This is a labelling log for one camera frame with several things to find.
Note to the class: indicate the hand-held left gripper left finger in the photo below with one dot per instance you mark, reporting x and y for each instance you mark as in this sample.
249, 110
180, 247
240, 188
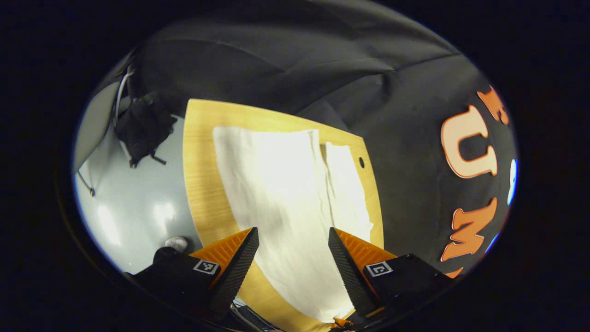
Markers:
237, 274

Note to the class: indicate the white jeans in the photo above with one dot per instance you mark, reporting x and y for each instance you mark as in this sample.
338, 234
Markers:
281, 193

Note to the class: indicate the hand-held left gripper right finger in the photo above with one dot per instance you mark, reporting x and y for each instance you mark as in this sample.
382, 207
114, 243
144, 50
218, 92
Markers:
350, 274

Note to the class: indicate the small white round object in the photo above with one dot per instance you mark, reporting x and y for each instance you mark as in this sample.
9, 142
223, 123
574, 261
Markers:
176, 243

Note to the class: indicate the black bag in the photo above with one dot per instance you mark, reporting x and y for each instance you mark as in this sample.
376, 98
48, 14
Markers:
143, 127

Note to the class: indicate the black backdrop cloth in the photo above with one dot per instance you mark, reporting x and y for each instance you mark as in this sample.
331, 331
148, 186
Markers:
322, 64

